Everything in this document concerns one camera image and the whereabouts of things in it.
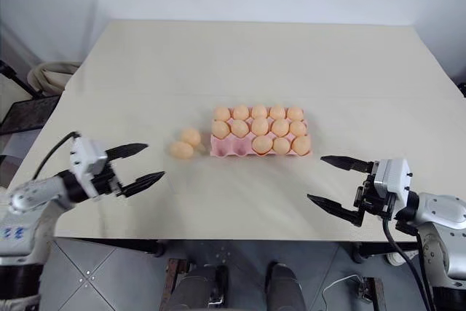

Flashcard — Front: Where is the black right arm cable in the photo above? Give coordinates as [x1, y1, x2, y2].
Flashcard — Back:
[380, 212, 438, 311]

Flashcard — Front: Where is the dark rounded robot leg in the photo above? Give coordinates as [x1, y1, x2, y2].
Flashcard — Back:
[165, 263, 229, 311]
[264, 261, 307, 311]

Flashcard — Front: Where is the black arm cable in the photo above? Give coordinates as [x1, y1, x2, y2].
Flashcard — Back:
[380, 212, 438, 311]
[33, 130, 82, 183]

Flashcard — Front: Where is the black table leg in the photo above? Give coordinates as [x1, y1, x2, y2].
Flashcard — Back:
[151, 239, 169, 258]
[349, 242, 392, 264]

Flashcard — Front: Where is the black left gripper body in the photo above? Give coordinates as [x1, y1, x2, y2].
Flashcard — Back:
[88, 160, 125, 200]

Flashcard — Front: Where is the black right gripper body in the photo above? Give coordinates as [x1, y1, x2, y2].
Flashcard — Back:
[352, 173, 397, 220]

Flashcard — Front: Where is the white shoe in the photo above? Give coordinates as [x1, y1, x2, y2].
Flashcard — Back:
[385, 251, 414, 267]

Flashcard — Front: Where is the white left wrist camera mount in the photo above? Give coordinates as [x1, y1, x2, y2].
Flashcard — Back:
[68, 137, 109, 202]

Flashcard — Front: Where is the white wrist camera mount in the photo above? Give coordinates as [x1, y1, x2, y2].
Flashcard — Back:
[68, 137, 109, 202]
[372, 158, 414, 203]

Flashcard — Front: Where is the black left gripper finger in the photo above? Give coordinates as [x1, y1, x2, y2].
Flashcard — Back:
[105, 143, 149, 162]
[117, 170, 166, 197]

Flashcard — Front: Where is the black stand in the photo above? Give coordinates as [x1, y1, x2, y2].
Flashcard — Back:
[0, 58, 42, 100]

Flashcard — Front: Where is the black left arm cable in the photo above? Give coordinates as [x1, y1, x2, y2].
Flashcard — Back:
[33, 130, 82, 183]

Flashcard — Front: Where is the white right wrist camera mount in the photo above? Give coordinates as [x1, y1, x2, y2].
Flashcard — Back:
[372, 158, 414, 203]

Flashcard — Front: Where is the pink egg carton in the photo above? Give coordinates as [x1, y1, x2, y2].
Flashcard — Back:
[210, 106, 314, 158]

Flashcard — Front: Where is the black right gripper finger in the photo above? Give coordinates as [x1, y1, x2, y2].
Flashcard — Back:
[307, 194, 366, 226]
[320, 154, 376, 174]

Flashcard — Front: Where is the rusty metal bracket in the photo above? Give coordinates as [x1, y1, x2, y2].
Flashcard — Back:
[166, 258, 189, 311]
[358, 277, 386, 311]

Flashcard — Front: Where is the white floor cable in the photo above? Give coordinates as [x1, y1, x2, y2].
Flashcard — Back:
[320, 272, 367, 311]

